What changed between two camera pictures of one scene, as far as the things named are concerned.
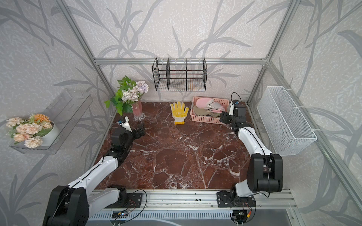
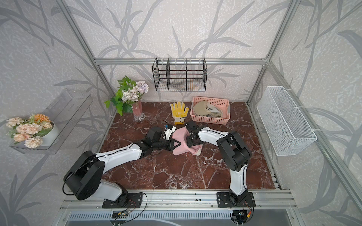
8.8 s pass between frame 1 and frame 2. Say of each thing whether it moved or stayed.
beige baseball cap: stayed
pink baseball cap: moved
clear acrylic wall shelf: stayed
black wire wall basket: stayed
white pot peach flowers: stayed
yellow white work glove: stayed
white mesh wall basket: stayed
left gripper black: moved
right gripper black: moved
